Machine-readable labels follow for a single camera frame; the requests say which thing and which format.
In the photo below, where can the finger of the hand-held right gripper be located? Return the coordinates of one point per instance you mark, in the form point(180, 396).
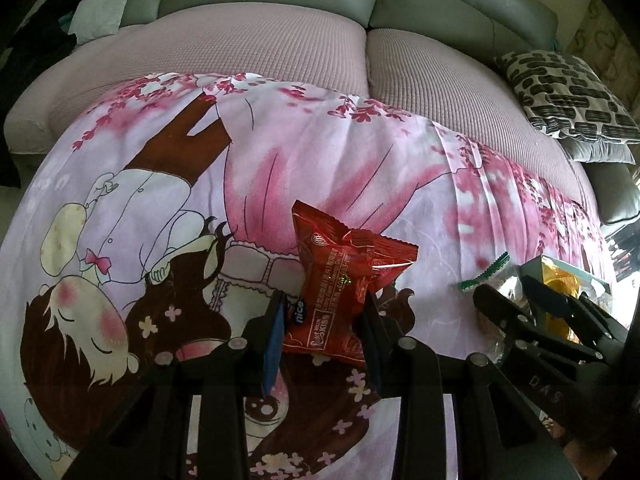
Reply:
point(575, 310)
point(510, 315)

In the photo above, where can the printed pink blanket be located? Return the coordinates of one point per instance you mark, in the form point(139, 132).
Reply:
point(150, 150)

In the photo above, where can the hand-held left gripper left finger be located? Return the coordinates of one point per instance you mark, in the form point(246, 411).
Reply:
point(272, 355)

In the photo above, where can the black white patterned pillow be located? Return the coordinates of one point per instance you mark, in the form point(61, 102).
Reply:
point(565, 90)

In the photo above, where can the yellow clear snack packet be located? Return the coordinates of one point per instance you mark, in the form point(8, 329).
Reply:
point(562, 280)

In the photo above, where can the red snack packet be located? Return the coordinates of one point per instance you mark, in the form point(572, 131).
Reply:
point(340, 270)

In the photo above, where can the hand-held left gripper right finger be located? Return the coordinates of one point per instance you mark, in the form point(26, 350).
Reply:
point(372, 350)

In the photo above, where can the teal cardboard box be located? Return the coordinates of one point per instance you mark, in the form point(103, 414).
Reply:
point(531, 266)

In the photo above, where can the light grey pillow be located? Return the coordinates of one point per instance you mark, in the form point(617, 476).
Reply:
point(105, 5)

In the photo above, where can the dark cloth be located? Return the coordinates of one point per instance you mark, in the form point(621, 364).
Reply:
point(35, 40)

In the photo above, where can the clear packet with green edges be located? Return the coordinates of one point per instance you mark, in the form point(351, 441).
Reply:
point(487, 272)

